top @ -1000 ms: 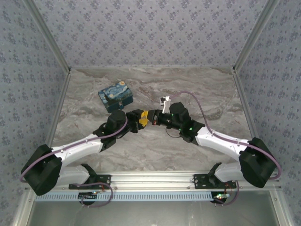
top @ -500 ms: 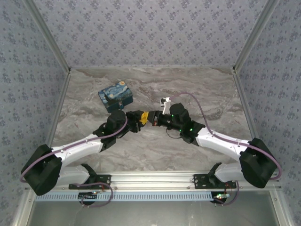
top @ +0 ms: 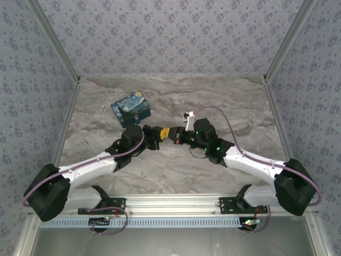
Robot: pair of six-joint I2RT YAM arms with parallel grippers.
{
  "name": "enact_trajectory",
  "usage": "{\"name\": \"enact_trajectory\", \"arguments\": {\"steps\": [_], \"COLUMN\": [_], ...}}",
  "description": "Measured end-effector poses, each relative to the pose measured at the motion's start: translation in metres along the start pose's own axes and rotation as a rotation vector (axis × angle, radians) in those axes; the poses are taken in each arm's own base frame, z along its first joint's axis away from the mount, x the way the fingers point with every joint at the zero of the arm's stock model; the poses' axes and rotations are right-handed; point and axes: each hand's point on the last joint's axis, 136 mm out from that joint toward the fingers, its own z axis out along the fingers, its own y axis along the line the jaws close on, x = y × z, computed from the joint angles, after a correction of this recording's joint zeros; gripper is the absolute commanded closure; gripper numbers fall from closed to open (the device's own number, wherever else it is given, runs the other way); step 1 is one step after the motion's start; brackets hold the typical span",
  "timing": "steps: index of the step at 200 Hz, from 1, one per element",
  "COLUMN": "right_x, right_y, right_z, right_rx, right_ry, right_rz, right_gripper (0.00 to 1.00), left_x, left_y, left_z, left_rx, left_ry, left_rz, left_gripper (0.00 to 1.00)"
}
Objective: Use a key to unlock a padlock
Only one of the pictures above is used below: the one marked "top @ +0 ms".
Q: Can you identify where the black controller board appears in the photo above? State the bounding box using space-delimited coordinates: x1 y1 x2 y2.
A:
240 217 258 230
88 217 111 228

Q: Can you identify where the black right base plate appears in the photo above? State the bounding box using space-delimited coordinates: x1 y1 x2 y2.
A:
218 196 269 215

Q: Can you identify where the aluminium side frame bar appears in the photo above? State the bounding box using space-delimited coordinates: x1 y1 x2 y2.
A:
263 79 293 162
50 79 82 167

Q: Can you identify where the grey metal shelf panel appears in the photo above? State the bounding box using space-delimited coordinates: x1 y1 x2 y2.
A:
14 215 334 256

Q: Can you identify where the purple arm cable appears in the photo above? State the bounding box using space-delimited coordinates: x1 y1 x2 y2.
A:
193 105 322 207
22 132 146 207

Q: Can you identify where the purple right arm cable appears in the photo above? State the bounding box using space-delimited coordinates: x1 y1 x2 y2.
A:
193 105 322 207

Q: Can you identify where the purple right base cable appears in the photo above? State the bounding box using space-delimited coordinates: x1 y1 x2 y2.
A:
243 205 272 234

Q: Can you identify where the aluminium frame post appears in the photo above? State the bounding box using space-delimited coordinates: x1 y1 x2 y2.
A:
26 0 82 84
263 0 319 84

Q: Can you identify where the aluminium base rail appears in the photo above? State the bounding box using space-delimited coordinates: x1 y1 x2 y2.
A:
62 194 319 217

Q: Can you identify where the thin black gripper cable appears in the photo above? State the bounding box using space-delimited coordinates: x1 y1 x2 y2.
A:
189 146 212 159

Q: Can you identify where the starry night print tin box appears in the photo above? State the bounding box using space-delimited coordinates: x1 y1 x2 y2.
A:
110 91 152 129

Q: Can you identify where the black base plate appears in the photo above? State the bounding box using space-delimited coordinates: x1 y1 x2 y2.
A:
218 196 269 215
77 197 126 215

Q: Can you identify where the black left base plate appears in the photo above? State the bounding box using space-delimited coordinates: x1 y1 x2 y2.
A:
77 197 126 215

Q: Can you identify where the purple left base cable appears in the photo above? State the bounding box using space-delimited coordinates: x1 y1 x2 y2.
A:
86 206 129 236

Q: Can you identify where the light blue slotted cable duct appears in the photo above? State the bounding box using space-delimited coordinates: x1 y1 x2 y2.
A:
39 216 258 229

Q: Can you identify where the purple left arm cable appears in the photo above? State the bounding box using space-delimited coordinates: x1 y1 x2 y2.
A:
22 132 146 207

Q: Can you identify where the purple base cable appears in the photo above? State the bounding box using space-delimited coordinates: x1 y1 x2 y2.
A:
243 205 272 234
86 206 129 236

